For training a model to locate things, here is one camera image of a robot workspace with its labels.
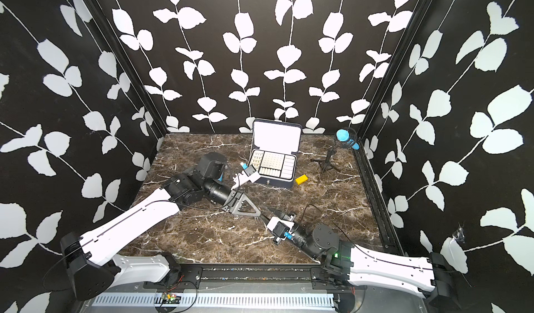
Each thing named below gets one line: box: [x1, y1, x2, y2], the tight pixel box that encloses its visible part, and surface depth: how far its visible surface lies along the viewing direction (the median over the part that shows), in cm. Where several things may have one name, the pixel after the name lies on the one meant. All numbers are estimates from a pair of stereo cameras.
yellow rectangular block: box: [295, 174, 309, 186], surface depth 103 cm
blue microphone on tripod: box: [335, 128, 361, 151], surface depth 87 cm
